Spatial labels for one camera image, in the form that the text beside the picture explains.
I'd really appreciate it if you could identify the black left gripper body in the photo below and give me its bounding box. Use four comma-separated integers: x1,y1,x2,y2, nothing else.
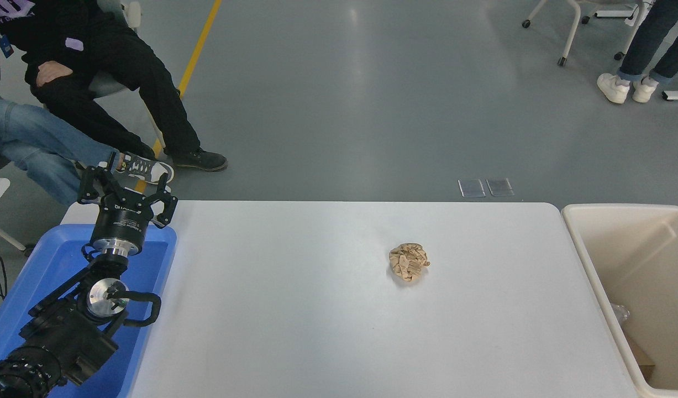
91,191,155,245

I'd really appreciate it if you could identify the person's hand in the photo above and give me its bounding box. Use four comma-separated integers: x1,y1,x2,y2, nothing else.
35,61,75,88

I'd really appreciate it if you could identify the seated person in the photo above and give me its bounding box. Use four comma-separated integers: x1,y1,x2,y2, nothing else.
0,0,229,172
0,98,175,206

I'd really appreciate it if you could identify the blue plastic tray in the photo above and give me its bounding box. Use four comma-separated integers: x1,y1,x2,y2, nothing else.
0,223,177,398

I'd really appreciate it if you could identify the crumpled tan paper ball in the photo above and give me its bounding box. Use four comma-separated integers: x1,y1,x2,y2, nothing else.
389,242,431,282

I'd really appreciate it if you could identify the large pale bin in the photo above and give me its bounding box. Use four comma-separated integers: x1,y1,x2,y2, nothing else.
561,203,678,398

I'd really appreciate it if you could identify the standing person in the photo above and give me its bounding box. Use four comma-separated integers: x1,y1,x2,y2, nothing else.
597,0,678,104

